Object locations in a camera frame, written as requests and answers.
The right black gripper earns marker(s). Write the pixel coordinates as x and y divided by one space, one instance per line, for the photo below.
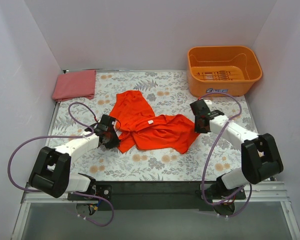
200 122

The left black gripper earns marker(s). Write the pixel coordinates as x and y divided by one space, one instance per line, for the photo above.
111 139

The orange t shirt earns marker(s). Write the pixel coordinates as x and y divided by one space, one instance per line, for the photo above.
140 127

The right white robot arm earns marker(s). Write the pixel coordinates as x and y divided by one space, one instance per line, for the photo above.
260 157

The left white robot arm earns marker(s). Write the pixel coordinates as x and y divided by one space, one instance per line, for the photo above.
51 173

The folded pink t shirt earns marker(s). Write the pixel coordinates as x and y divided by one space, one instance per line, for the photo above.
79 84

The orange plastic basket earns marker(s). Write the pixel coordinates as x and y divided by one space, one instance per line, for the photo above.
231 69

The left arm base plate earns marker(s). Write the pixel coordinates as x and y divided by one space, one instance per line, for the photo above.
100 190

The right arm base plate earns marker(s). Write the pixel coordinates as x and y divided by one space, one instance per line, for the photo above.
211 193

